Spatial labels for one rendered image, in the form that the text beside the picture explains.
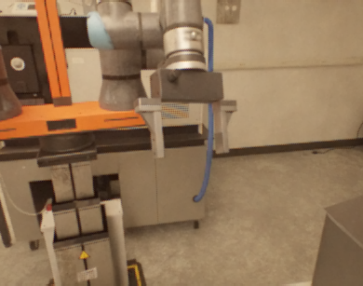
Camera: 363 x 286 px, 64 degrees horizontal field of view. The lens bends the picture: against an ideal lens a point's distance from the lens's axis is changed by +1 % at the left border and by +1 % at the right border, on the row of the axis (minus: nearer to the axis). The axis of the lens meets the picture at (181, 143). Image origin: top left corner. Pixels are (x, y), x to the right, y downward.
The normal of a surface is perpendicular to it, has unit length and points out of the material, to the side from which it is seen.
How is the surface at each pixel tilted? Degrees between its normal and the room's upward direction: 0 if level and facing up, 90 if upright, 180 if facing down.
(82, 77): 90
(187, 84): 67
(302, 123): 90
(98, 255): 90
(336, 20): 90
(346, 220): 58
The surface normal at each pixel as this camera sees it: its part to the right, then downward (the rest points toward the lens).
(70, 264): 0.30, 0.36
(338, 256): -0.98, 0.07
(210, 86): 0.44, -0.07
